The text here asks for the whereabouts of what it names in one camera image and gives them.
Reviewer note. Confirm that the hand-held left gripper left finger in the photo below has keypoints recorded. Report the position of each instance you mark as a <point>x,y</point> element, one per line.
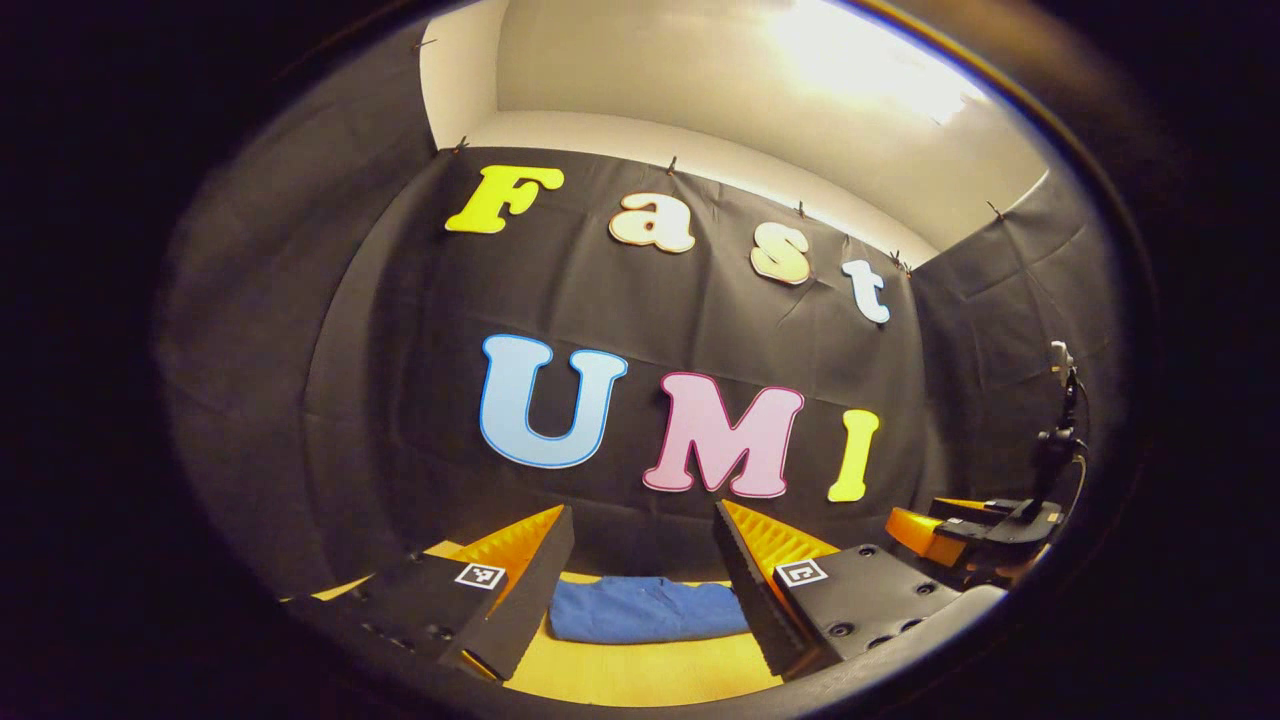
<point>535,590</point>

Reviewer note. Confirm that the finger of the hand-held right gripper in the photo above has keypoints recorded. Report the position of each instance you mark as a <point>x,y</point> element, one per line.
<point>965,504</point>
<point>925,538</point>

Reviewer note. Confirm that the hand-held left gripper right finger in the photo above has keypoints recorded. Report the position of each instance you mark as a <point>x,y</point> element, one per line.
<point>755,600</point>

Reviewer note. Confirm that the blue shirt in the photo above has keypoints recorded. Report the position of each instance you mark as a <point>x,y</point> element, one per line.
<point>640,610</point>

